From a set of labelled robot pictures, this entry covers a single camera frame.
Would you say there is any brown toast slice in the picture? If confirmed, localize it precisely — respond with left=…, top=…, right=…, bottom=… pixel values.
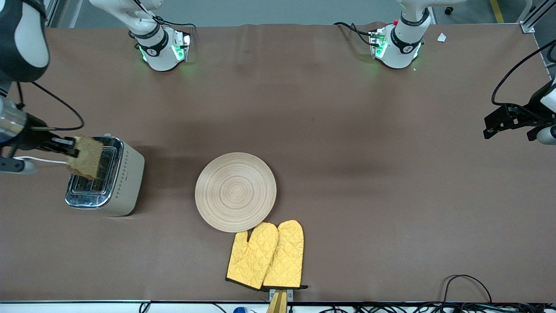
left=66, top=135, right=104, bottom=181

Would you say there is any round wooden plate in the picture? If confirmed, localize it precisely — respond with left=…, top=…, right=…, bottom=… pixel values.
left=195, top=152, right=277, bottom=233

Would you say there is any silver beige two-slot toaster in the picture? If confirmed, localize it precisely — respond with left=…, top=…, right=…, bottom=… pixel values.
left=65, top=133, right=146, bottom=217

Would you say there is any brown table cover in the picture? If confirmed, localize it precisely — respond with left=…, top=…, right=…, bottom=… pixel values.
left=0, top=22, right=556, bottom=303

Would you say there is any yellow quilted oven mitt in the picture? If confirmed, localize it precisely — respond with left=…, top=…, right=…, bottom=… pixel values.
left=225, top=222, right=279, bottom=291
left=262, top=220, right=309, bottom=290

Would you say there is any white toaster power cable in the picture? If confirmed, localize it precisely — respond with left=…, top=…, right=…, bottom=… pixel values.
left=17, top=155, right=71, bottom=166

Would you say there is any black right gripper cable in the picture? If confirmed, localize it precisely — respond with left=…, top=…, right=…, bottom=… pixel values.
left=15, top=80, right=85, bottom=132

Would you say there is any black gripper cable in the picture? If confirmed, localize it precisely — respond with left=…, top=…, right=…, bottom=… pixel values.
left=491, top=38, right=556, bottom=107
left=15, top=80, right=85, bottom=132

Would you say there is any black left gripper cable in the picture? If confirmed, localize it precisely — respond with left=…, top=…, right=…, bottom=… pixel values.
left=491, top=38, right=556, bottom=107

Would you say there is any aluminium frame post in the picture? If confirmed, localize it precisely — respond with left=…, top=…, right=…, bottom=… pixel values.
left=519, top=0, right=556, bottom=34
left=43, top=0, right=60, bottom=27

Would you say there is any black looped cable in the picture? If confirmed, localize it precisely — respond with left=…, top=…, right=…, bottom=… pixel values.
left=442, top=274, right=494, bottom=306

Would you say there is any black right arm base cable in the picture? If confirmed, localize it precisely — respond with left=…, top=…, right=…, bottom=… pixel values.
left=150, top=14, right=199, bottom=33

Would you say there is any black arm base cable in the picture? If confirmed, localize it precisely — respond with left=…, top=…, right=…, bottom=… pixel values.
left=150, top=14, right=199, bottom=33
left=333, top=21, right=375, bottom=47

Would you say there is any black left arm base cable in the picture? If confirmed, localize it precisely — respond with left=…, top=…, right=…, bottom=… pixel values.
left=333, top=21, right=375, bottom=47

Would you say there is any black cable bundle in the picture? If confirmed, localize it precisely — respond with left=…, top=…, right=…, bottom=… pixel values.
left=317, top=302, right=556, bottom=313

